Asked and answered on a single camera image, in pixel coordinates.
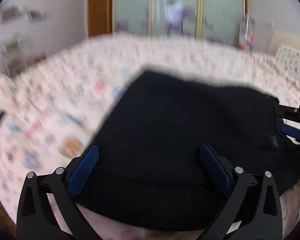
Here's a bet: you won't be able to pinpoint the black pants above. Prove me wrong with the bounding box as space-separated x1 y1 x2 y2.
75 72 300 231

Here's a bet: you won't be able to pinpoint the teddy bear print pillow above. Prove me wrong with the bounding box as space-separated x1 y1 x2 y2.
275 44 300 82

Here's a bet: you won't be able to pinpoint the cream pink headboard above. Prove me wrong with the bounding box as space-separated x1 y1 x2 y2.
267 30 300 55

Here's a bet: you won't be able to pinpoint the teddy bear print blanket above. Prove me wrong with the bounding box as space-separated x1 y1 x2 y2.
0 35 300 230

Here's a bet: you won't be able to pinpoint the clear tube of plush toys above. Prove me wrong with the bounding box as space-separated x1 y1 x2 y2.
237 14 254 50

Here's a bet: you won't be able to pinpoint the glass sliding door wardrobe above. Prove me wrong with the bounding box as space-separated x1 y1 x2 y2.
110 0 248 46

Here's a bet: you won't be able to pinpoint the white shelving rack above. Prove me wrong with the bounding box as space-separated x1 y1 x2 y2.
0 33 27 77

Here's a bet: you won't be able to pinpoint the brown wooden door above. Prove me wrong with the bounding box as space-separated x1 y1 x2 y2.
87 0 108 37

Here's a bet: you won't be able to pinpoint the white wall socket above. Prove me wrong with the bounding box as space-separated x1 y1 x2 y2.
265 22 274 29

